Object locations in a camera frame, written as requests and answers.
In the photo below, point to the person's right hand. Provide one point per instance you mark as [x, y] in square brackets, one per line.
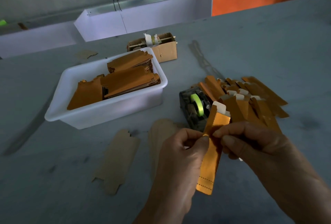
[264, 151]

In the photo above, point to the person's left hand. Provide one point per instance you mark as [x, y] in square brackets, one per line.
[178, 167]

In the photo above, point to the gold carton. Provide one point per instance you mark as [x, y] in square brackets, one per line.
[209, 172]

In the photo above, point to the pile of beige blanks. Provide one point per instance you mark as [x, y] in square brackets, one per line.
[160, 133]

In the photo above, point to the pile of gold boxes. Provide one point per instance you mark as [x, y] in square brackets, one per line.
[258, 97]

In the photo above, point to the carton blank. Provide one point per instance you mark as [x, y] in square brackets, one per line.
[118, 162]

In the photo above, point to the gold cartons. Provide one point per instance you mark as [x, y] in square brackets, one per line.
[132, 79]

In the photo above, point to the person's right forearm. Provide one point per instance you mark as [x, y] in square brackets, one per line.
[310, 200]

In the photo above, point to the person's left forearm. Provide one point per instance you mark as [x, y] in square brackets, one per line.
[155, 215]

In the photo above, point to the black tape dispenser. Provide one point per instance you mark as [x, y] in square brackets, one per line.
[189, 110]

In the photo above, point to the green tape roll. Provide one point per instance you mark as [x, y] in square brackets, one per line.
[196, 105]

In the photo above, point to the white plastic bin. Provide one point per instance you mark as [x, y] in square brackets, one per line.
[103, 113]

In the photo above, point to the small cardboard box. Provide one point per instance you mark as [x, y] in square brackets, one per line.
[168, 51]

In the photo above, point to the long white tray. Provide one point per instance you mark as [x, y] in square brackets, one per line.
[165, 12]
[36, 39]

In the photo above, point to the small brown object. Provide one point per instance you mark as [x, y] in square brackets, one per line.
[22, 25]

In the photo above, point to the neon green object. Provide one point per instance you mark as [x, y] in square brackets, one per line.
[2, 23]

